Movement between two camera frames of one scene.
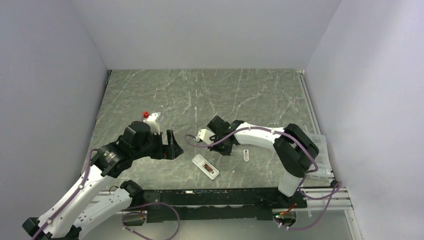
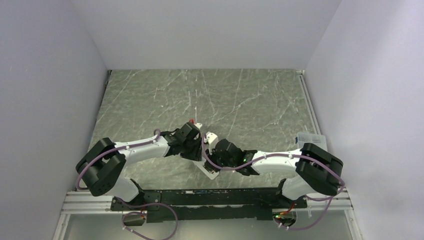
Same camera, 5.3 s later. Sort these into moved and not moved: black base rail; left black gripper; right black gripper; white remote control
Moved: left black gripper; right black gripper
Not moved: white remote control; black base rail
